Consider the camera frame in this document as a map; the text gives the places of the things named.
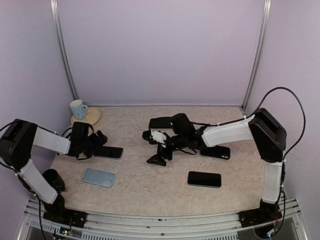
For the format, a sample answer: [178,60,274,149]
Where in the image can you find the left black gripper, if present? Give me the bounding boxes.
[80,130,108,158]

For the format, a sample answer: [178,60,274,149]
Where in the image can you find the black phone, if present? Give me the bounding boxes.
[93,146,124,160]
[187,171,222,188]

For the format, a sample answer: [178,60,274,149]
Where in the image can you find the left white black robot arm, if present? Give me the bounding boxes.
[0,119,108,205]

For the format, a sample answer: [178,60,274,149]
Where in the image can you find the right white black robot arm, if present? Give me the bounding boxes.
[142,108,287,222]

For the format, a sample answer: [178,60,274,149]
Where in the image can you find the light blue phone case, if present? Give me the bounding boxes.
[81,168,116,188]

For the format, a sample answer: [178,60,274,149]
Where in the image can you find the beige round plate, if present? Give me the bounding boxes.
[70,107,102,126]

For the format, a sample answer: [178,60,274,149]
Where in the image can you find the light blue mug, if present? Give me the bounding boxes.
[69,99,88,120]

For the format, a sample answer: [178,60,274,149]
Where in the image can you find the black cylinder cup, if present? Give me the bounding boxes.
[42,168,66,193]

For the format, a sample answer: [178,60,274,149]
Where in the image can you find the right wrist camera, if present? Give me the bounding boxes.
[142,130,168,148]

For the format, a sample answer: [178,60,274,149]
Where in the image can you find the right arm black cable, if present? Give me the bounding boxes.
[189,86,307,161]

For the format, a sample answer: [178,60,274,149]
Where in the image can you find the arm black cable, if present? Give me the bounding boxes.
[0,121,96,171]
[189,86,307,161]

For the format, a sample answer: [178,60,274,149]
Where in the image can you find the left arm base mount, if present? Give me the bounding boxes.
[41,194,88,229]

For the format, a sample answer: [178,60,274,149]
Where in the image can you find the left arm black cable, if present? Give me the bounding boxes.
[0,121,96,171]

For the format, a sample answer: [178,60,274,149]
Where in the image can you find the front aluminium rail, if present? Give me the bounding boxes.
[17,198,310,240]

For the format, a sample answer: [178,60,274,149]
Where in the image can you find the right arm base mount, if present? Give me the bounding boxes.
[238,199,283,228]

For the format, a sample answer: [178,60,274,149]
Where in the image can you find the left aluminium frame post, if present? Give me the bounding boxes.
[50,0,79,100]

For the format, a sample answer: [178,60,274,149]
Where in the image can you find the aluminium frame post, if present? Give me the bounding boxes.
[241,0,272,111]
[50,0,79,100]

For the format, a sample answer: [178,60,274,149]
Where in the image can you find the right aluminium frame post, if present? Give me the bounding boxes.
[241,0,272,111]

